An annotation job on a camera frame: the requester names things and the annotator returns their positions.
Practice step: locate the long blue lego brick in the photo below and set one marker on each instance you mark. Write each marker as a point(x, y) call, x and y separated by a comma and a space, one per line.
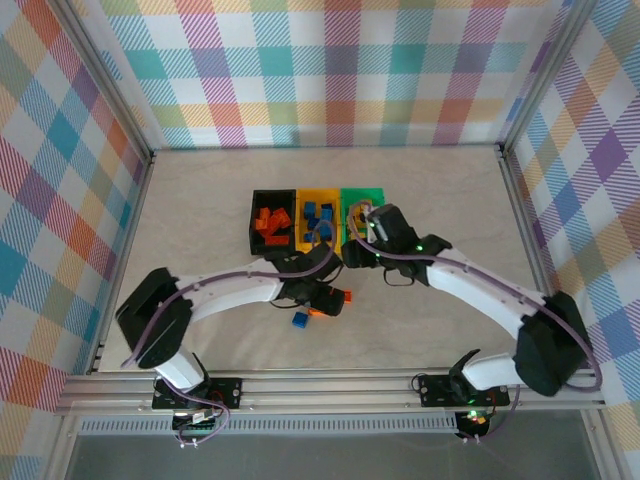
point(326, 232)

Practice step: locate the yellow lego brick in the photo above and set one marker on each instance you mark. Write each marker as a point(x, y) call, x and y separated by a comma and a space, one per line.
point(365, 204)
point(355, 212)

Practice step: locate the yellow plastic bin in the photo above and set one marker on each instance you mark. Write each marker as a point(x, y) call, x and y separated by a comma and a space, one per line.
point(300, 220)

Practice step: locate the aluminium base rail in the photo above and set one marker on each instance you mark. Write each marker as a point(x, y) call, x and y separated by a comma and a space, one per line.
point(325, 387)

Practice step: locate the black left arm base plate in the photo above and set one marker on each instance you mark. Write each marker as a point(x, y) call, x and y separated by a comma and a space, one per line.
point(227, 392)

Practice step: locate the aluminium frame post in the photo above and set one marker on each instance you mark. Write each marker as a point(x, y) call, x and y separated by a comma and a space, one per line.
point(547, 75)
point(111, 80)

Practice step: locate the green plastic bin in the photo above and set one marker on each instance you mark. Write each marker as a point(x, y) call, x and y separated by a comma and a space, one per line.
point(350, 194)

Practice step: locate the black plastic bin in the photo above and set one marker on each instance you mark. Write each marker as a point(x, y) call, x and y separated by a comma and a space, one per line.
point(260, 197)

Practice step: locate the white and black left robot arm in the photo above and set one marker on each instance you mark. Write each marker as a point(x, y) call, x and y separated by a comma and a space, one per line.
point(235, 292)

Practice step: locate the aluminium side rail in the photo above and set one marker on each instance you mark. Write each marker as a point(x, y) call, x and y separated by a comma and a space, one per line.
point(526, 225)
point(130, 225)

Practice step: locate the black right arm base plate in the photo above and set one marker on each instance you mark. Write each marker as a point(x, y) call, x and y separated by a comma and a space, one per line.
point(435, 390)

